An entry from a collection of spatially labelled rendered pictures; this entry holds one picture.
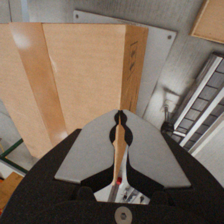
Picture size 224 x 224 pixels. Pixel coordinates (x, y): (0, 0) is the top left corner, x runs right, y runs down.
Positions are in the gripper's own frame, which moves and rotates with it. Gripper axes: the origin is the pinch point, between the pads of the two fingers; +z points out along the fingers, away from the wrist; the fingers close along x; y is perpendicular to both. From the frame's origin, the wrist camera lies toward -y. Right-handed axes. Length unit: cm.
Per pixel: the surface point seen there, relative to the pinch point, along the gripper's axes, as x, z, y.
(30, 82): -13.5, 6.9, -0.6
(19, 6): -105, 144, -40
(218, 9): 22.1, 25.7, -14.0
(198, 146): 26.6, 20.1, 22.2
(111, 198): -1, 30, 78
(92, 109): -3.8, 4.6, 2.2
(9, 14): -122, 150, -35
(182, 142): 18.6, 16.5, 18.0
